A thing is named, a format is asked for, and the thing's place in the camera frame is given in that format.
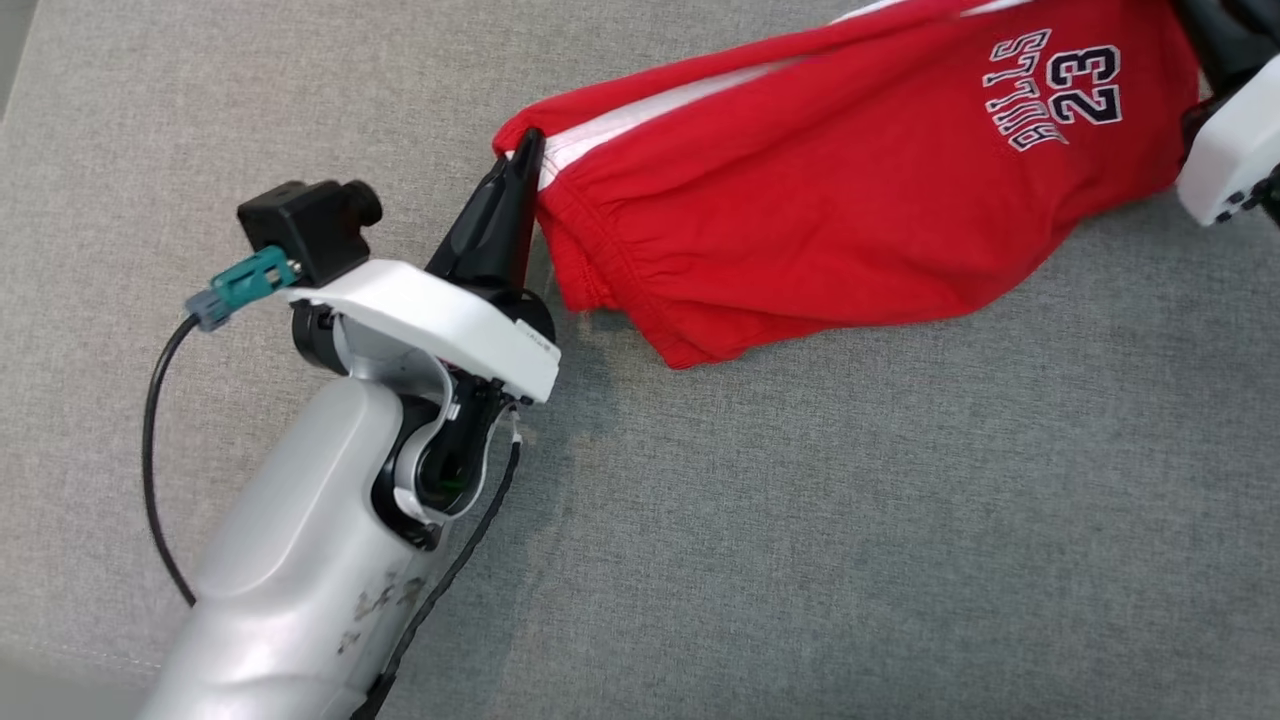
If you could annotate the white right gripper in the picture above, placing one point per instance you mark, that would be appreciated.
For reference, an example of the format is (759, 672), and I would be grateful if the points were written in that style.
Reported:
(1235, 140)

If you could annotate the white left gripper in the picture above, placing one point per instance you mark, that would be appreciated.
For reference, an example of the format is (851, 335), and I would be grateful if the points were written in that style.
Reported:
(450, 320)

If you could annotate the red shorts with white stripes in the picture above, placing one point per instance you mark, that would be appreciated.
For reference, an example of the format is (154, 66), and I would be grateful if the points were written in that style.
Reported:
(800, 200)

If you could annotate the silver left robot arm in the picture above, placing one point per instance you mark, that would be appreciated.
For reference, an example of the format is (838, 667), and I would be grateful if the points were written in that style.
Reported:
(290, 560)

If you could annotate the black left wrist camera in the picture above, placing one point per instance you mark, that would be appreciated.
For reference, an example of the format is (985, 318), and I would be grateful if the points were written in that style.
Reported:
(300, 225)

